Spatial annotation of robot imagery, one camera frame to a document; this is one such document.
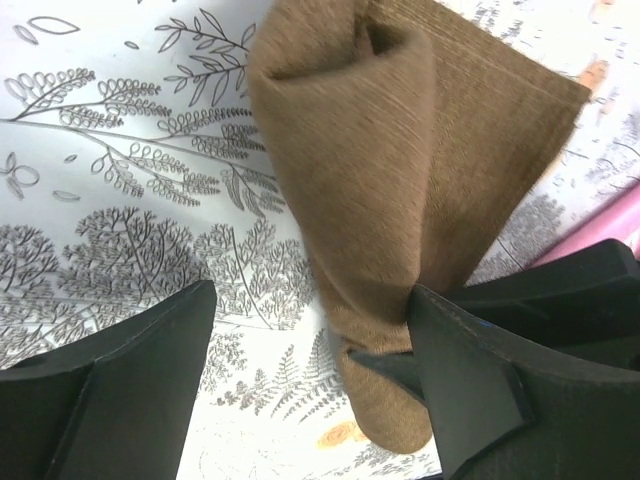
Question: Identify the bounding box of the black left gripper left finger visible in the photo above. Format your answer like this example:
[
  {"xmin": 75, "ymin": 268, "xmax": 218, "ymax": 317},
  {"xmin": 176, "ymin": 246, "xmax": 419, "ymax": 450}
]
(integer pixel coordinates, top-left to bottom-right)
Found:
[{"xmin": 1, "ymin": 280, "xmax": 217, "ymax": 480}]

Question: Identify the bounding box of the floral tablecloth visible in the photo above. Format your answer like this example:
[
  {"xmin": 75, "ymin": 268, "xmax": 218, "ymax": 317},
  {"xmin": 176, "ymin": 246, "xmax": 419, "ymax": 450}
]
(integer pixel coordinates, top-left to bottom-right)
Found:
[{"xmin": 0, "ymin": 0, "xmax": 640, "ymax": 480}]

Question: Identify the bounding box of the pink floral placemat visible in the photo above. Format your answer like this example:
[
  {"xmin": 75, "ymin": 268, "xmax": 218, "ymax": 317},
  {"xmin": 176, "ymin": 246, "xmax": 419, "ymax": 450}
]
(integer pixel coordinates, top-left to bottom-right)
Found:
[{"xmin": 531, "ymin": 184, "xmax": 639, "ymax": 267}]

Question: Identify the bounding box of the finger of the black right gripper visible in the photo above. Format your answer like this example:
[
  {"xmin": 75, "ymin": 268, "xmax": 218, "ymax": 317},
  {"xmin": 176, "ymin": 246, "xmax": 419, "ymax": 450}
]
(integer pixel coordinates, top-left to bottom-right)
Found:
[{"xmin": 350, "ymin": 240, "xmax": 639, "ymax": 405}]

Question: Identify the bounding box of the brown cloth napkin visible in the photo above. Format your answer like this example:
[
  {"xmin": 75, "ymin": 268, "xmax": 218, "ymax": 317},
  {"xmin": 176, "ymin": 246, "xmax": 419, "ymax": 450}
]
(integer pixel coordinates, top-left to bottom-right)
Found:
[{"xmin": 247, "ymin": 1, "xmax": 591, "ymax": 454}]

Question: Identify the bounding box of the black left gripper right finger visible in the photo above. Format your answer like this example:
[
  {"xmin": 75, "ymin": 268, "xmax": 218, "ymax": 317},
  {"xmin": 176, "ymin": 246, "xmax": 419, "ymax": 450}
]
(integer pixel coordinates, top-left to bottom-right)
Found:
[{"xmin": 408, "ymin": 286, "xmax": 639, "ymax": 479}]

